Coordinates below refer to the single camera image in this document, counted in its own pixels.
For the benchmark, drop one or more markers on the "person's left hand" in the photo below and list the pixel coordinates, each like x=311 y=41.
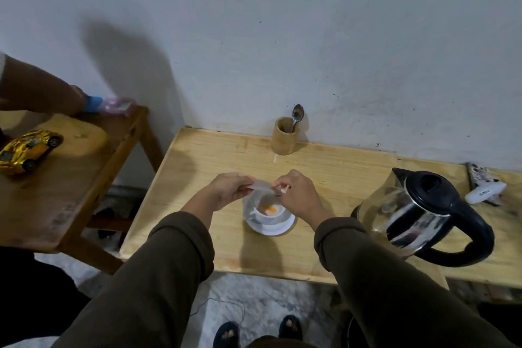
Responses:
x=226 y=190

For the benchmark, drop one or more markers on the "person's right hand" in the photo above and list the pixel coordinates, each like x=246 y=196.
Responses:
x=301 y=197

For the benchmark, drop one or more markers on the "person's left fingers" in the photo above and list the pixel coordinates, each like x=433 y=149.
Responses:
x=243 y=185

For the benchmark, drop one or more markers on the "person's right fingers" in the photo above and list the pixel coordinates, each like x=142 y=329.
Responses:
x=282 y=185

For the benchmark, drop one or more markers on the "clear plastic packet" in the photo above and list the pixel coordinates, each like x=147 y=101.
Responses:
x=257 y=197

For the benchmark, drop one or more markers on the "person's right forearm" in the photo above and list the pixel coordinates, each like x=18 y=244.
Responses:
x=387 y=290

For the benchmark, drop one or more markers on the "person's left forearm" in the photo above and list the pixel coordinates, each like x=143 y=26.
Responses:
x=155 y=278

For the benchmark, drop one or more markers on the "orange piece in cup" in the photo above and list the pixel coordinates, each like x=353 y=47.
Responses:
x=270 y=209

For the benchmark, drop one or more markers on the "white cup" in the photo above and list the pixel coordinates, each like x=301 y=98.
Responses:
x=274 y=217

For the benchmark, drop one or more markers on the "bamboo utensil holder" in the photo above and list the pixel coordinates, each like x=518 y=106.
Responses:
x=283 y=140

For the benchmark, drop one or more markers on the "white saucer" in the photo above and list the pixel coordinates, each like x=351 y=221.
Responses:
x=272 y=229

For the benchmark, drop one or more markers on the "metal spoon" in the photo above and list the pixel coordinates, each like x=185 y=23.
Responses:
x=297 y=113

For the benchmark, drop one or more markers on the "person's right foot in sandal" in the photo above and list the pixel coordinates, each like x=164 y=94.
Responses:
x=290 y=327

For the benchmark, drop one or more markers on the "person's foot in sandal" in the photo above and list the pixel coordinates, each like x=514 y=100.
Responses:
x=226 y=334
x=290 y=327

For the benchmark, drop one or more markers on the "person's left foot in sandal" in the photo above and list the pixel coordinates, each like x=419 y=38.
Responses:
x=226 y=334

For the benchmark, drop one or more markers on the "wooden side table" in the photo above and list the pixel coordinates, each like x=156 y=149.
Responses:
x=61 y=197

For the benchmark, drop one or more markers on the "white toy airplane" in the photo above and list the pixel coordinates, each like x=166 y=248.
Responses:
x=485 y=190

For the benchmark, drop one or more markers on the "gold toy car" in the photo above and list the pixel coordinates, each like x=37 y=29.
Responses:
x=26 y=150

